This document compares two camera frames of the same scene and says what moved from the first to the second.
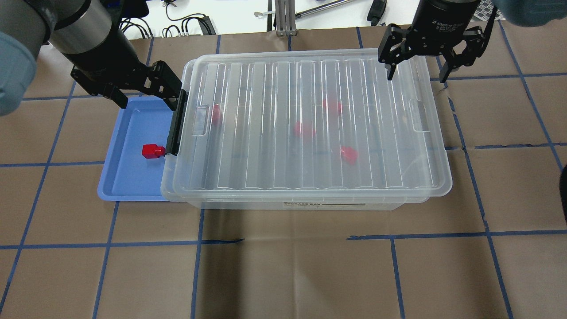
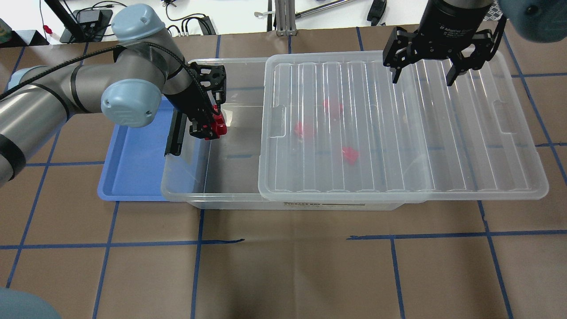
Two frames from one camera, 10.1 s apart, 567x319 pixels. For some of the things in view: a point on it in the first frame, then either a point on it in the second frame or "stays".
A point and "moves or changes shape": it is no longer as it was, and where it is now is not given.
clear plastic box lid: (306, 124) moves or changes shape
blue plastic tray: (126, 175) stays
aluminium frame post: (285, 17) stays
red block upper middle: (332, 106) stays
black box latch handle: (176, 125) stays
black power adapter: (206, 26) stays
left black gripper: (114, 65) to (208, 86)
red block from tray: (153, 151) to (219, 125)
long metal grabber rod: (259, 14) stays
